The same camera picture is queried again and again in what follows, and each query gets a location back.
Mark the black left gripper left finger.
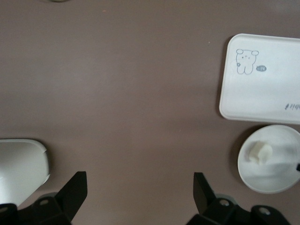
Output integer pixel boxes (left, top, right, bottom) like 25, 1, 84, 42
0, 171, 88, 225

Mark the white steamed bun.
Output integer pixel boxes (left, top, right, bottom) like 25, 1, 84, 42
247, 140, 273, 165

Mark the white rounded plastic container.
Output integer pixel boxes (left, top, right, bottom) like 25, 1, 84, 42
0, 139, 51, 205

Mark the white round plate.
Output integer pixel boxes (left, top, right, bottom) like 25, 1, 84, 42
237, 124, 300, 195

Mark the white rectangular tray bear print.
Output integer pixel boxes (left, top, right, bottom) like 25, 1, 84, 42
219, 33, 300, 123

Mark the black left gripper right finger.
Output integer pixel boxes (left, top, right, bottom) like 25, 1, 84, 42
187, 172, 288, 225

